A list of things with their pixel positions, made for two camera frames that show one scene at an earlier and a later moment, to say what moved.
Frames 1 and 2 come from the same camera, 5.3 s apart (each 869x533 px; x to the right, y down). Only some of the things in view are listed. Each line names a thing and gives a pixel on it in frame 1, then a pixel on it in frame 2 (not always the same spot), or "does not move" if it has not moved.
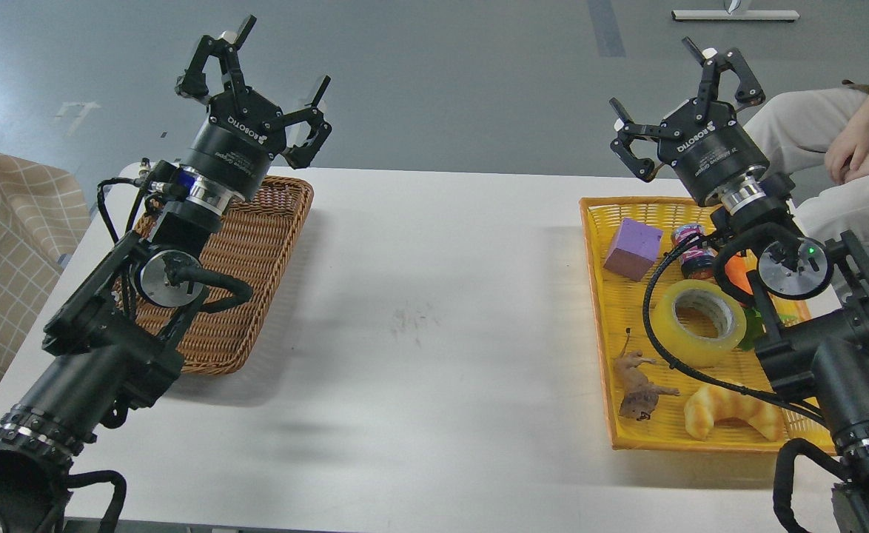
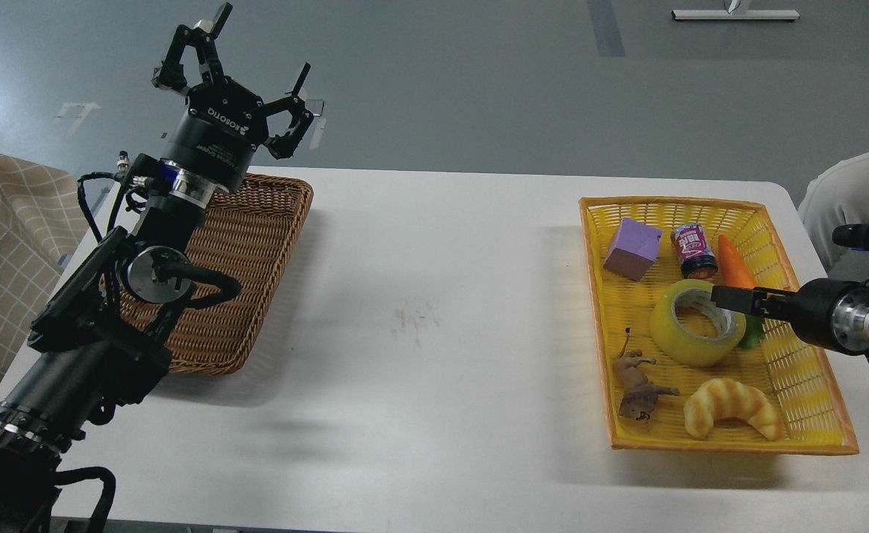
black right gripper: (710, 153) to (830, 312)
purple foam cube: (633, 249) does not move
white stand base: (733, 15) does not move
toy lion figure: (640, 397) does not move
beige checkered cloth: (18, 218) does not move
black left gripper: (243, 132) to (221, 123)
